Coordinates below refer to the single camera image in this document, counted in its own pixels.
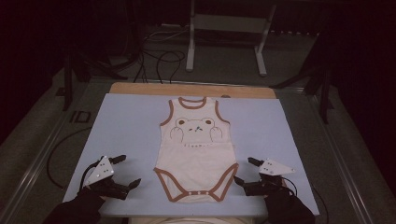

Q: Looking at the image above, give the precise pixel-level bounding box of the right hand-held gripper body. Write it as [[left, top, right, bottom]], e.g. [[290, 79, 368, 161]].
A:
[[243, 159, 296, 197]]

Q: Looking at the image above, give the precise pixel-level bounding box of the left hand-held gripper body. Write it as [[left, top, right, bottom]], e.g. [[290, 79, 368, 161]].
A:
[[83, 155, 131, 201]]

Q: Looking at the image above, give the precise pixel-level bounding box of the cream baby bodysuit brown trim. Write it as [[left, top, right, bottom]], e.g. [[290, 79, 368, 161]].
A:
[[153, 96, 240, 203]]

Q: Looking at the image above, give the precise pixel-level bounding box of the person's left hand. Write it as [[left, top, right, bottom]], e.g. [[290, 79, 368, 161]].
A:
[[78, 186, 106, 208]]

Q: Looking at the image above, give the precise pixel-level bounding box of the person's right hand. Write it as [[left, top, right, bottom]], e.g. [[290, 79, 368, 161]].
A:
[[264, 189, 297, 210]]

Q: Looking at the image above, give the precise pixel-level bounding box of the light blue table mat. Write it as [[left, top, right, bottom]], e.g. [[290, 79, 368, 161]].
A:
[[62, 92, 320, 217]]

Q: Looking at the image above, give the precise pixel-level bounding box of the black metal stand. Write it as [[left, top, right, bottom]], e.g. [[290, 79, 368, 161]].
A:
[[62, 52, 129, 112], [270, 31, 334, 125]]

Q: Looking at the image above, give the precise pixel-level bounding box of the white metal stand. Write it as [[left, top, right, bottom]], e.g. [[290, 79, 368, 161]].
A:
[[185, 0, 277, 77]]

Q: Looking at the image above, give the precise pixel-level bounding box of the left hand-held gripper black cable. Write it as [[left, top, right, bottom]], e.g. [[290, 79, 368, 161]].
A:
[[79, 159, 102, 190]]

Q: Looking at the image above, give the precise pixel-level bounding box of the hand-held gripper black cable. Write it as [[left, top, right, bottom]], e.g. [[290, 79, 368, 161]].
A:
[[279, 176, 299, 197], [79, 159, 102, 190]]

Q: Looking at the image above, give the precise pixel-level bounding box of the right hand-held gripper black cable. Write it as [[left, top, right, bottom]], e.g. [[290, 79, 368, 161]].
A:
[[279, 176, 299, 197]]

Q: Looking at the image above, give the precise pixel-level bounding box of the long black floor cable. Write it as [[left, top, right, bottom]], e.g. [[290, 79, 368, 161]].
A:
[[46, 125, 93, 190]]

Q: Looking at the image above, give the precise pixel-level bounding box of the thin black floor cable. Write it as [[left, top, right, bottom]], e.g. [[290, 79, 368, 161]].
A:
[[312, 186, 330, 224]]

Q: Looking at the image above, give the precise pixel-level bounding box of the black square floor frame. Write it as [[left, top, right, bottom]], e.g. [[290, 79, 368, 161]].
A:
[[69, 110, 92, 124]]

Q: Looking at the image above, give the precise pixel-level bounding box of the metal floor rail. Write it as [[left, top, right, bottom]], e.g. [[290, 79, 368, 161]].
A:
[[306, 92, 376, 224], [0, 83, 92, 224]]

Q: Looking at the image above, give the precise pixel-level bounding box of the black looped floor cable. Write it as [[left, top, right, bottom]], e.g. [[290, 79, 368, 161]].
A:
[[134, 49, 187, 84]]

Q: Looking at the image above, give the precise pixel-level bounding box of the white floor cable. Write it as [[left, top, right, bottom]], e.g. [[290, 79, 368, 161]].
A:
[[143, 25, 191, 44]]

